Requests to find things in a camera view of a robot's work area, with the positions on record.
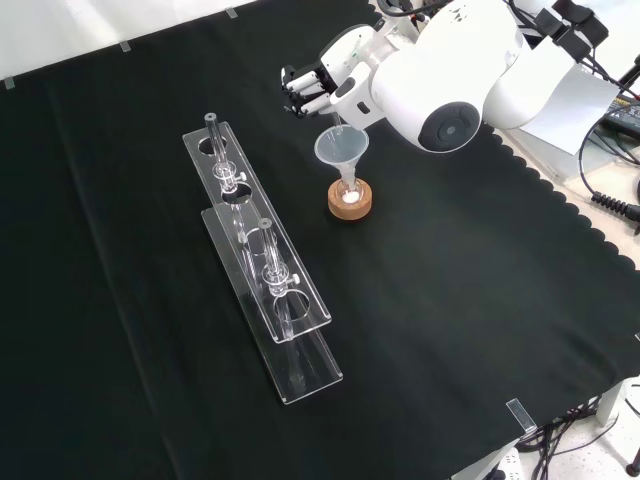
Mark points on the white table leg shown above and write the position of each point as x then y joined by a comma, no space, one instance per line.
610,402

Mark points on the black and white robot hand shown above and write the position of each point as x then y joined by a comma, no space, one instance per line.
345,55

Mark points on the translucent plastic funnel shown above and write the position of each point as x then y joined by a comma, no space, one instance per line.
340,155

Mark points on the small round-bottom glass flask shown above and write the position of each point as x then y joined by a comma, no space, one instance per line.
350,196

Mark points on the clear acrylic funnel stand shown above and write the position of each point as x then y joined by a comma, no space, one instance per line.
320,365

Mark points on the white power strip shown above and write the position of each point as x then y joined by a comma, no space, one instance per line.
510,465

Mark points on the black power adapter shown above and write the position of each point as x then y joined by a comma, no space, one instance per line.
625,115

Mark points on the pale board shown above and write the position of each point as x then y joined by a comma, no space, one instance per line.
575,115

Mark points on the black cloth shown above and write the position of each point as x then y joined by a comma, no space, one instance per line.
450,275

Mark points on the black tripod leg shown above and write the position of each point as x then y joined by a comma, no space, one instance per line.
631,72

